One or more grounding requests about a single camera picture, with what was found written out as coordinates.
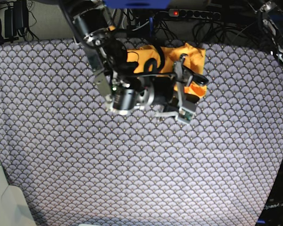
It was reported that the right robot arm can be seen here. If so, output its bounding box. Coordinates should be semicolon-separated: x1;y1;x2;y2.
58;0;208;124

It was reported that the white plastic bin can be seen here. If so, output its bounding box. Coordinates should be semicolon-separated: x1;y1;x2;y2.
0;131;38;226

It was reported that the yellow T-shirt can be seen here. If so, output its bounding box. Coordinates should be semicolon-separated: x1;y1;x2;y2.
126;42;208;99

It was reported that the blue fan-pattern tablecloth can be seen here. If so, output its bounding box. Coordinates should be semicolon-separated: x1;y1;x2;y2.
0;40;283;226

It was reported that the black OpenArm base box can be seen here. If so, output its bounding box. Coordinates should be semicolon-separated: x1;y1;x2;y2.
258;141;283;226

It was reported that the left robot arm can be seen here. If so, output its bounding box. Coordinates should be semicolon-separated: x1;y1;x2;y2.
248;0;283;67

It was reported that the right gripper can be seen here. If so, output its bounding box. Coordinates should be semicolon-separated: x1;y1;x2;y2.
139;54;208;124

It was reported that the black power strip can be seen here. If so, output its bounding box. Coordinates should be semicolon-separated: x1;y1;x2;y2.
168;8;221;21

